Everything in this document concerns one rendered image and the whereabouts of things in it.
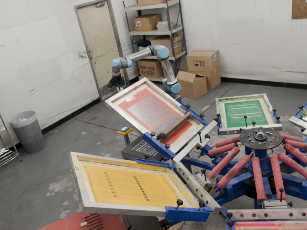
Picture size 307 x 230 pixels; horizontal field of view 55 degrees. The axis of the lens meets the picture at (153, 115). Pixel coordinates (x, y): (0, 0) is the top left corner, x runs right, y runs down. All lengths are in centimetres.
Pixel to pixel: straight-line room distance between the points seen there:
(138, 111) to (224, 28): 406
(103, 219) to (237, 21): 499
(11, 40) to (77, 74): 149
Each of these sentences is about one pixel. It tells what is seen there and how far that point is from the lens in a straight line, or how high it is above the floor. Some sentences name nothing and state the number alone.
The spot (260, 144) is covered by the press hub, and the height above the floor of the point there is 131.
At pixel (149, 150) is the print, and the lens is 294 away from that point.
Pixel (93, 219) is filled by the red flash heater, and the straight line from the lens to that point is 216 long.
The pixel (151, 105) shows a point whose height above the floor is 138.
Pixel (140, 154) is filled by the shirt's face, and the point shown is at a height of 95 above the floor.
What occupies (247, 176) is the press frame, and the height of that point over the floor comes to 102.
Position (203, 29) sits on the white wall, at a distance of 668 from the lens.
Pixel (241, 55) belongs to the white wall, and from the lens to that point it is 644.
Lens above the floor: 254
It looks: 26 degrees down
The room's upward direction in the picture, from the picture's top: 11 degrees counter-clockwise
